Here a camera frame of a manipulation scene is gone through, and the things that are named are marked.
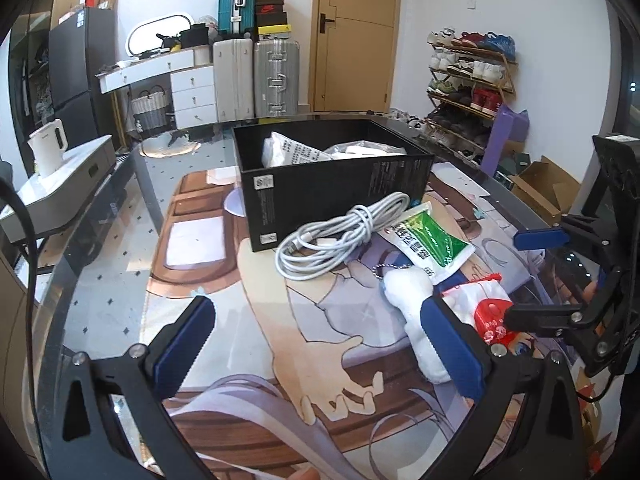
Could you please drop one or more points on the black glass cabinet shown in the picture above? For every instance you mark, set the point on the black glass cabinet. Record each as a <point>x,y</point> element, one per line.
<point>32,75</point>

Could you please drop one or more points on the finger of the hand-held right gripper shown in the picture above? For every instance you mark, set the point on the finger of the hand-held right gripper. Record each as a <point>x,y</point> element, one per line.
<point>540,317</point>
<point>540,239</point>

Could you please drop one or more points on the plain black shoe box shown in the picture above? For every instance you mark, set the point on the plain black shoe box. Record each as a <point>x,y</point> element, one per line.
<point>271,19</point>

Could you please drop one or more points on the black shoe box red logo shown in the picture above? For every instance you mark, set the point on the black shoe box red logo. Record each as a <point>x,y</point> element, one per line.
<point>270,9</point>

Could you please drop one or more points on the black cardboard box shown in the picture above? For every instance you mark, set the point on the black cardboard box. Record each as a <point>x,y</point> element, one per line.
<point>325,185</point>

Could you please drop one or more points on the wicker basket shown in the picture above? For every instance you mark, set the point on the wicker basket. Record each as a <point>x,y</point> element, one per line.
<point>150,107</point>

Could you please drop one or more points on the wooden shoe rack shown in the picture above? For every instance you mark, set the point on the wooden shoe rack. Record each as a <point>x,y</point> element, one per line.
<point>480,54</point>

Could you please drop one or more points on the white suitcase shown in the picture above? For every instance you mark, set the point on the white suitcase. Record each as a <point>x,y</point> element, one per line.
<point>232,80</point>

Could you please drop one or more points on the black refrigerator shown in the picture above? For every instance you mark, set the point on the black refrigerator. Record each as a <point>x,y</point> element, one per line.
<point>80,70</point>

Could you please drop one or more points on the oval mirror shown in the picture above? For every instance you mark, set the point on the oval mirror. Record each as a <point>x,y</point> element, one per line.
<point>150,35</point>

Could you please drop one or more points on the white vanity desk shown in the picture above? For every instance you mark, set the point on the white vanity desk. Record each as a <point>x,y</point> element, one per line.
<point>192,95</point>

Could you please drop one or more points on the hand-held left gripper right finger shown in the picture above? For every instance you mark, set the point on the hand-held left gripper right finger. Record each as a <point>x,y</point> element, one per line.
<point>452,345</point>

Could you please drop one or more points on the red and white plastic bag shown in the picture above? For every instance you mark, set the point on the red and white plastic bag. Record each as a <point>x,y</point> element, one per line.
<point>487,310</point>

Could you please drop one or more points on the teal suitcase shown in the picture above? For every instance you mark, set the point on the teal suitcase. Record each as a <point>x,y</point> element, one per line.
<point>230,5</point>

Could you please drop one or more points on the white plush toy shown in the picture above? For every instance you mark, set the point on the white plush toy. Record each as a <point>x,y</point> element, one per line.
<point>410,295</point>

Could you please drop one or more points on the black and yellow shoe box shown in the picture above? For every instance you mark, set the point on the black and yellow shoe box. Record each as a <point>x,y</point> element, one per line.
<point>274,29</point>

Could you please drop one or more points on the shoe rack with shoes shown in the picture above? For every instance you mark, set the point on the shoe rack with shoes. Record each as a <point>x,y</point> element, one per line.
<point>480,67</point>

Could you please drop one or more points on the black bag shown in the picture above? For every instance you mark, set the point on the black bag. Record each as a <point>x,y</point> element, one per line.
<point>192,37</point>

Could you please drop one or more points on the round rug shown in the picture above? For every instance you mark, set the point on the round rug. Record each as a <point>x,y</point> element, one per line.
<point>165,147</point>

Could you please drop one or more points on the loose black and white sneakers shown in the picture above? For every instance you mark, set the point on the loose black and white sneakers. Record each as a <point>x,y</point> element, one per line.
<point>410,120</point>

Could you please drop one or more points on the printed cartoon desk mat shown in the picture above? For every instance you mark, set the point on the printed cartoon desk mat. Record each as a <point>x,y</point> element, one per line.
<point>300,310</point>

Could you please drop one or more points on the white electric kettle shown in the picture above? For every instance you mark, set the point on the white electric kettle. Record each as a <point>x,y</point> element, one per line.
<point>47,150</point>

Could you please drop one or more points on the wooden door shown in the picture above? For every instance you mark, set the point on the wooden door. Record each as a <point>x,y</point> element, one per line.
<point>360,60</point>

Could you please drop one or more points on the green and white packet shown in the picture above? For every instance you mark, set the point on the green and white packet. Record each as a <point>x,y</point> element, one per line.
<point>435,245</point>

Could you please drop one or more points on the silver suitcase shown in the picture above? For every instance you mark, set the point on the silver suitcase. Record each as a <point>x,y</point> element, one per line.
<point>275,80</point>

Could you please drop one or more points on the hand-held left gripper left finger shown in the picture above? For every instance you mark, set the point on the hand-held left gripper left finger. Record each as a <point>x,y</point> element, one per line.
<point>182,345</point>

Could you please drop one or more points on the open cardboard box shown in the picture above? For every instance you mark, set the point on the open cardboard box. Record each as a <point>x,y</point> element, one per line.
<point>545,185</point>

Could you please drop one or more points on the white side table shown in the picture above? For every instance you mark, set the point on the white side table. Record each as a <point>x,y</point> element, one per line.
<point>65,175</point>

